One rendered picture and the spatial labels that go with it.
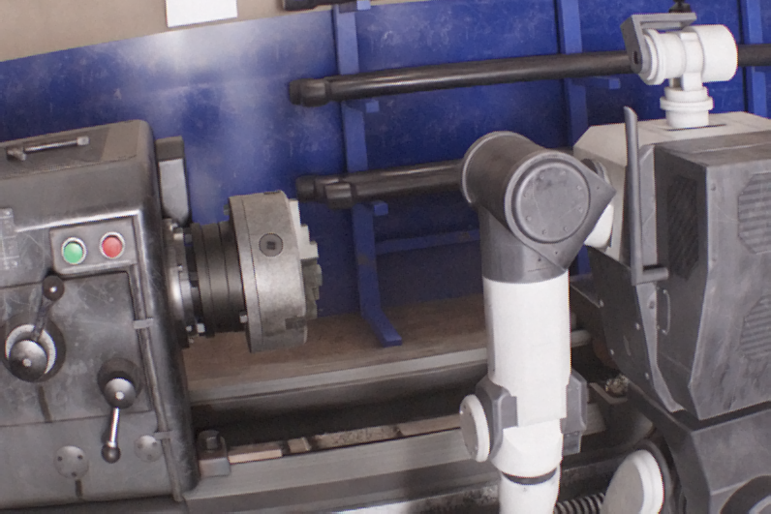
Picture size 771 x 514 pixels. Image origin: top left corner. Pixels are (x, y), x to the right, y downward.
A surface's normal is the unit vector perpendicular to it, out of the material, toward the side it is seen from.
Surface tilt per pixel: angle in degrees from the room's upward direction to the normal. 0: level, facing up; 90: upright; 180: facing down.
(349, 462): 36
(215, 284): 78
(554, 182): 90
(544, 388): 90
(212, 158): 90
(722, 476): 45
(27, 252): 90
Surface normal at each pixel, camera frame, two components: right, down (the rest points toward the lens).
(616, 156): -0.70, -0.63
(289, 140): 0.22, 0.23
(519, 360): -0.27, 0.27
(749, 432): 0.13, -0.52
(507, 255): -0.47, 0.26
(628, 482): -0.96, 0.14
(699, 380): 0.28, 0.47
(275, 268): 0.19, -0.06
